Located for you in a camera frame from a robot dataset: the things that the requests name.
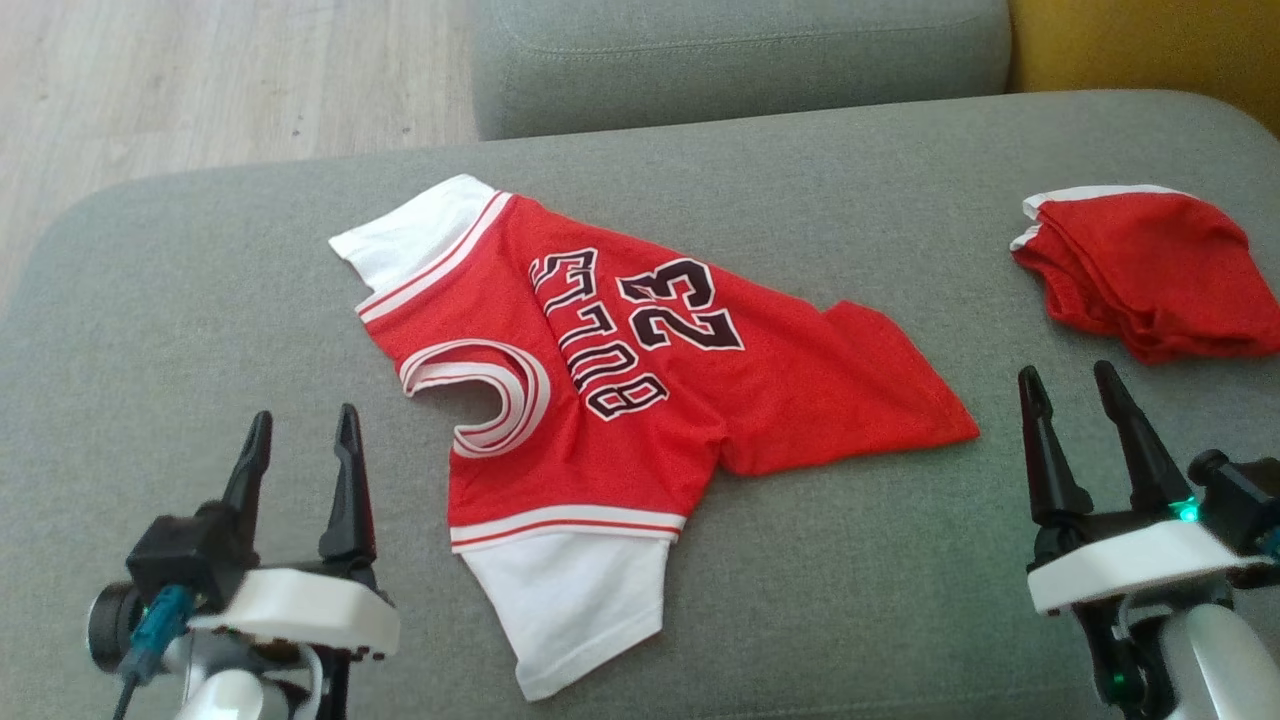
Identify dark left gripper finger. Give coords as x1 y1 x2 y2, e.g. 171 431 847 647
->
220 409 274 537
317 402 379 562

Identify yellow cushion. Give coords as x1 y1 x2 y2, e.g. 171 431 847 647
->
1007 0 1280 137

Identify grey sofa cushion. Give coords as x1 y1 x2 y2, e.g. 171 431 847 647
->
470 0 1014 142

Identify large grey sofa seat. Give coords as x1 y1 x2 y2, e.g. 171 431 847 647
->
0 89 1280 720

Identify red shorts white trim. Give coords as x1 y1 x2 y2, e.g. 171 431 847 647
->
1009 184 1280 366

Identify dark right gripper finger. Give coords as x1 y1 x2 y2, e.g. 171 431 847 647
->
1093 359 1194 514
1017 364 1095 527

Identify black cable teal plug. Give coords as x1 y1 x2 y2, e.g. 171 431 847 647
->
112 584 198 720

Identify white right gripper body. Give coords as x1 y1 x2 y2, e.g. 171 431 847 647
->
1026 506 1262 717

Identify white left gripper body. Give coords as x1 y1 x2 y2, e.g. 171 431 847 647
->
188 558 402 720

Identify red basketball jersey white sleeves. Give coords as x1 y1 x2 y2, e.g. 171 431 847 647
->
328 174 982 702

